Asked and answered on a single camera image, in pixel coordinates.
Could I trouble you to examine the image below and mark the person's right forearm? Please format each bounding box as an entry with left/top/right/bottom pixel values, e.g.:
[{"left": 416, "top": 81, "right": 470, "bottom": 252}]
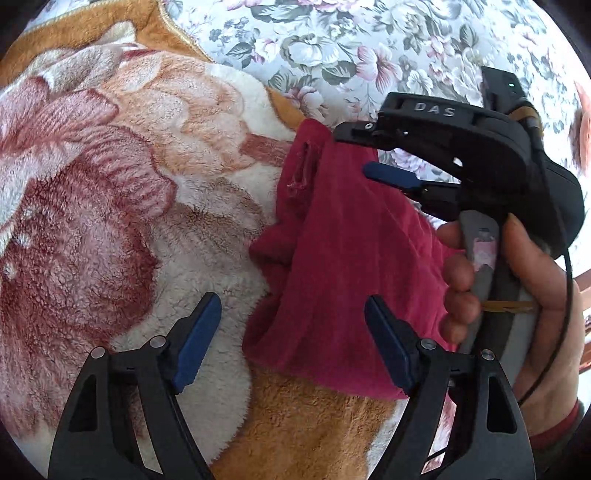
[{"left": 526, "top": 399, "right": 587, "bottom": 472}]

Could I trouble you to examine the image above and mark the floral bed sheet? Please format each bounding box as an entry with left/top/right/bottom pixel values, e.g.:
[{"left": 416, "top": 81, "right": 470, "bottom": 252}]
[{"left": 161, "top": 0, "right": 591, "bottom": 287}]

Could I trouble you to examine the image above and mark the reddish brown object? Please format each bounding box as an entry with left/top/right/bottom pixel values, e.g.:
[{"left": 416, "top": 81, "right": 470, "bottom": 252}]
[{"left": 569, "top": 82, "right": 591, "bottom": 172}]

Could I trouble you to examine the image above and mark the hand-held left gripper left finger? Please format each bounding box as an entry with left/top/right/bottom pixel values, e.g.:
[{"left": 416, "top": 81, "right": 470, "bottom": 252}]
[{"left": 47, "top": 292, "right": 223, "bottom": 480}]

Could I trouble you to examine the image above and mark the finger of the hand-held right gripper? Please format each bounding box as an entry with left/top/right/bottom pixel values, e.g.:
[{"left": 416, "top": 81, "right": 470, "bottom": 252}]
[
  {"left": 332, "top": 120, "right": 463, "bottom": 171},
  {"left": 363, "top": 161, "right": 463, "bottom": 209}
]

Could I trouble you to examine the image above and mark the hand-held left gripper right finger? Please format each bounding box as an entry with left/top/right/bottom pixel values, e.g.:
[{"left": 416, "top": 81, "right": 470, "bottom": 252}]
[{"left": 364, "top": 295, "right": 536, "bottom": 480}]

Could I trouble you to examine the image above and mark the person's right hand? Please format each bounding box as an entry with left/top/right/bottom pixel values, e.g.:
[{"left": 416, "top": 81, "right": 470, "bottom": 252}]
[{"left": 436, "top": 213, "right": 585, "bottom": 437}]

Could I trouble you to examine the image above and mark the dark red sweater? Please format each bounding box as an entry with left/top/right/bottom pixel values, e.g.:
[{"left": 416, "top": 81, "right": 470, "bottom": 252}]
[{"left": 242, "top": 119, "right": 462, "bottom": 401}]

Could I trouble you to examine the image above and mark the brown floral fleece blanket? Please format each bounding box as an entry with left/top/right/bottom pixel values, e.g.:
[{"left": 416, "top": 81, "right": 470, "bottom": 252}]
[{"left": 0, "top": 0, "right": 458, "bottom": 480}]

